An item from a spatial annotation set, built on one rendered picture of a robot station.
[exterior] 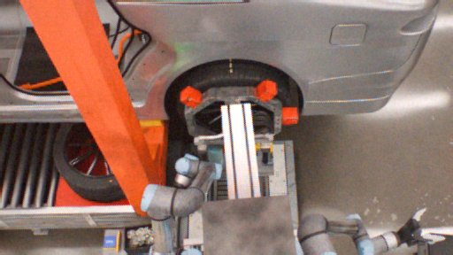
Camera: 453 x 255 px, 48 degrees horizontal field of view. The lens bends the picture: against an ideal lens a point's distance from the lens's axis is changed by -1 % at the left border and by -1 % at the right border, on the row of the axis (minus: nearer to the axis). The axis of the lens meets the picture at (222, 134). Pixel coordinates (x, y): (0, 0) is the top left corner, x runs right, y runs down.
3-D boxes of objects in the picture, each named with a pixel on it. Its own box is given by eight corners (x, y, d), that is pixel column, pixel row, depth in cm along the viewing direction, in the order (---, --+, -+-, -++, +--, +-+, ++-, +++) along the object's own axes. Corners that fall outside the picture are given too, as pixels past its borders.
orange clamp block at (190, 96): (202, 91, 281) (188, 85, 276) (201, 104, 278) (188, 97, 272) (193, 96, 286) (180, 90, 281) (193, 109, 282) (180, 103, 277)
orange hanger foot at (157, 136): (170, 117, 339) (161, 87, 309) (165, 191, 313) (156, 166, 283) (144, 118, 340) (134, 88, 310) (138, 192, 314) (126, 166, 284)
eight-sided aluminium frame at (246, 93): (279, 135, 321) (283, 84, 274) (280, 144, 318) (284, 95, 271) (191, 138, 324) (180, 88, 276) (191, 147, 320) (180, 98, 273)
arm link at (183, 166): (197, 159, 247) (202, 160, 258) (175, 156, 249) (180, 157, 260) (195, 176, 247) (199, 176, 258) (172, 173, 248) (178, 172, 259)
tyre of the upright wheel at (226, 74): (196, 113, 346) (295, 99, 332) (195, 144, 334) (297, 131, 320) (162, 52, 291) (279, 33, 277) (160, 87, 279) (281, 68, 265)
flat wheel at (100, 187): (147, 106, 374) (141, 88, 354) (169, 186, 342) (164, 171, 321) (57, 133, 367) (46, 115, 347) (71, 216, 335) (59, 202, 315)
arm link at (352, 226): (282, 218, 207) (345, 223, 242) (293, 243, 202) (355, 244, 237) (304, 204, 201) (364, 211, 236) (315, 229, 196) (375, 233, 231)
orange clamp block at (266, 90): (266, 90, 281) (276, 82, 274) (266, 103, 277) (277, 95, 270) (256, 87, 278) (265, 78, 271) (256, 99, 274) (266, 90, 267)
